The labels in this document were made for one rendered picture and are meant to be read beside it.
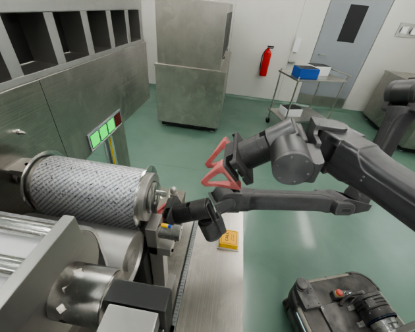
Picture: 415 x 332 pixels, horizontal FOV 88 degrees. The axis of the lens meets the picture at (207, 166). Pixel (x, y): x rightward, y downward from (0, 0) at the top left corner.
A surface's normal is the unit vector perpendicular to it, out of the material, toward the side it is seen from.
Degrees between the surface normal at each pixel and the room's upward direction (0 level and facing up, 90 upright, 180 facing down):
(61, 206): 94
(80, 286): 8
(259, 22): 90
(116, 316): 0
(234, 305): 0
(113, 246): 12
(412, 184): 3
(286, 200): 67
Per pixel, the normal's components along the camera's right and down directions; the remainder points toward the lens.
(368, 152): 0.12, -0.64
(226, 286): 0.09, -0.80
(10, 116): 0.99, 0.15
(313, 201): 0.22, 0.25
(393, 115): -0.93, -0.24
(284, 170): -0.17, 0.58
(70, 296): 0.00, -0.38
